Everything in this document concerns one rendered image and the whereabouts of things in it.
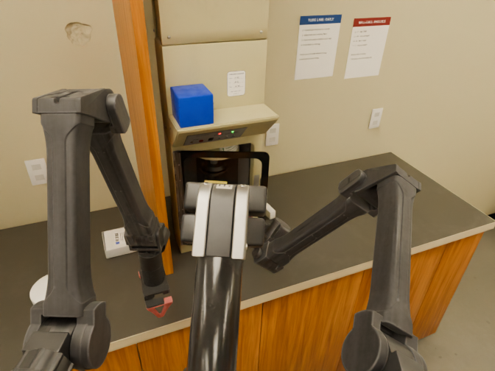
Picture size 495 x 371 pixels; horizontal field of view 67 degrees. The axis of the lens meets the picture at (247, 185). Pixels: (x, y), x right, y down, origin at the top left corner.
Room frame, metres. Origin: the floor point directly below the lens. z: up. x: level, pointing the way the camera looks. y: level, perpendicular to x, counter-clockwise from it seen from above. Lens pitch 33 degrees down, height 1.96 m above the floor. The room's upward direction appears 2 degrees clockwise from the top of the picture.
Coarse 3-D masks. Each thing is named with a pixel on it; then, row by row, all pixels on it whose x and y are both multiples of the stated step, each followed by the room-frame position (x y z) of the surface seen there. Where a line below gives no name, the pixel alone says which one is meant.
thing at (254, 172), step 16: (192, 160) 1.06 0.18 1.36; (208, 160) 1.06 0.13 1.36; (224, 160) 1.06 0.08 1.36; (240, 160) 1.06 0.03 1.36; (256, 160) 1.07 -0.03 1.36; (192, 176) 1.06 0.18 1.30; (208, 176) 1.06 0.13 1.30; (224, 176) 1.06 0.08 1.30; (240, 176) 1.06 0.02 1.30; (256, 176) 1.07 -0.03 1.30
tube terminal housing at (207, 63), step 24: (168, 48) 1.07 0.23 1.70; (192, 48) 1.10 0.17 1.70; (216, 48) 1.13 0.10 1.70; (240, 48) 1.16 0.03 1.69; (264, 48) 1.19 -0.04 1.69; (168, 72) 1.07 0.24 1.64; (192, 72) 1.10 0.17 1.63; (216, 72) 1.12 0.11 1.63; (264, 72) 1.19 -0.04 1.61; (168, 96) 1.07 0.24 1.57; (216, 96) 1.12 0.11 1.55; (240, 96) 1.16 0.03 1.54; (168, 120) 1.07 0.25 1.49; (168, 144) 1.11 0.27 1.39; (216, 144) 1.12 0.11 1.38; (168, 168) 1.15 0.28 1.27
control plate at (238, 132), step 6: (210, 132) 1.02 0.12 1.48; (216, 132) 1.03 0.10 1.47; (222, 132) 1.05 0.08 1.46; (228, 132) 1.06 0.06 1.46; (234, 132) 1.08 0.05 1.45; (240, 132) 1.09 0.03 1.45; (186, 138) 1.01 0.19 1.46; (192, 138) 1.02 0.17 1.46; (198, 138) 1.03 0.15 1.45; (204, 138) 1.05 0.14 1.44; (216, 138) 1.07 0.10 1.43; (222, 138) 1.09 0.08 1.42; (186, 144) 1.05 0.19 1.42
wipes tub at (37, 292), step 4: (44, 276) 0.79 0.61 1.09; (40, 280) 0.77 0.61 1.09; (44, 280) 0.77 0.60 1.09; (36, 284) 0.76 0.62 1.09; (40, 284) 0.76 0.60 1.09; (44, 284) 0.76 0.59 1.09; (32, 288) 0.74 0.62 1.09; (36, 288) 0.74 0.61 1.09; (40, 288) 0.74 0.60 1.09; (44, 288) 0.74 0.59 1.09; (32, 292) 0.73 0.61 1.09; (36, 292) 0.73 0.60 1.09; (40, 292) 0.73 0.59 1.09; (44, 292) 0.73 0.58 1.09; (32, 296) 0.71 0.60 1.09; (36, 296) 0.71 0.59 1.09; (40, 296) 0.72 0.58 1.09; (44, 296) 0.71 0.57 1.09; (32, 300) 0.70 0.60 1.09; (36, 300) 0.70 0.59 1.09; (40, 300) 0.70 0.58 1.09
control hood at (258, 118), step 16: (224, 112) 1.10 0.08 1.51; (240, 112) 1.10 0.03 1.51; (256, 112) 1.11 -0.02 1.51; (272, 112) 1.11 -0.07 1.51; (176, 128) 0.98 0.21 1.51; (192, 128) 0.98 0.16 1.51; (208, 128) 1.00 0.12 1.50; (224, 128) 1.02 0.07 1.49; (256, 128) 1.10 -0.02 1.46; (176, 144) 1.02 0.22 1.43; (192, 144) 1.06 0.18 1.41
